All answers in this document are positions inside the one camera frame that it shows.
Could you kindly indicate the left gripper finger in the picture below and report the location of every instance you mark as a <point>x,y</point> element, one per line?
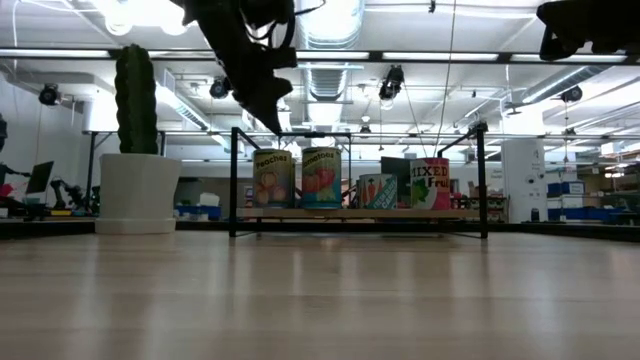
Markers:
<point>274,107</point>

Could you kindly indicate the peaches tin can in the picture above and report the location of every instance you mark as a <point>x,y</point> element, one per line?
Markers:
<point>272,180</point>

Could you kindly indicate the tomatoes tin can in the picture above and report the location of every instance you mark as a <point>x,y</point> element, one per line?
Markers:
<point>321,180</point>

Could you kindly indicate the short carrots tin can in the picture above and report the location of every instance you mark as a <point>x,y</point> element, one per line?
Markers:
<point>377,192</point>

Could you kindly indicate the mixed fruit tin can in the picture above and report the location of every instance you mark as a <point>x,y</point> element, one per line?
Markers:
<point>430,185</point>

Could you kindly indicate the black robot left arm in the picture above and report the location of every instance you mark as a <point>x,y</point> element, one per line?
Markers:
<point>225,10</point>

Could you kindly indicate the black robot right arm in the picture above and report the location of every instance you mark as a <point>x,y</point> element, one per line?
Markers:
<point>620,20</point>

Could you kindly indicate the black ceiling spotlight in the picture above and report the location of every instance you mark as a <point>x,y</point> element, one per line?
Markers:
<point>571,94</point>
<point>391,82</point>
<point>219,88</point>
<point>50,95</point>

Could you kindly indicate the green cactus plant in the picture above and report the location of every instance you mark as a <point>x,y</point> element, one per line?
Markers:
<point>136,100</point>

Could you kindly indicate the blue storage bin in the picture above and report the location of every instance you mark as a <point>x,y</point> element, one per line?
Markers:
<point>197,212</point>
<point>570,188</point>

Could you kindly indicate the large dark monitor screen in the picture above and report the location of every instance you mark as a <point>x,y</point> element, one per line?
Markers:
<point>395,165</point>

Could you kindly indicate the white building column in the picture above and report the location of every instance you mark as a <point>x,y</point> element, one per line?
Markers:
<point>524,180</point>

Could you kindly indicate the white plant pot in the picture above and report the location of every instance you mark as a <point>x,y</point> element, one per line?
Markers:
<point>137,195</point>

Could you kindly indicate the metal rack red bins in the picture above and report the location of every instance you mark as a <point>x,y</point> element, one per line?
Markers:
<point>480,202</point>

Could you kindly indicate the small black monitor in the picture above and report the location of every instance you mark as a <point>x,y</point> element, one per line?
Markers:
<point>40,177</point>

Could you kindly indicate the silver ventilation duct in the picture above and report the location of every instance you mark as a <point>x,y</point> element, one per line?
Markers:
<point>327,25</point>

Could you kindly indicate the wooden shelf black metal frame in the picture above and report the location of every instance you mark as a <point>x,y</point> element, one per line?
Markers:
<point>350,213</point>

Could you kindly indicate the black aluminium table frame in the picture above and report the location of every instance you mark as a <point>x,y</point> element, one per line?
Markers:
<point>50,227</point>

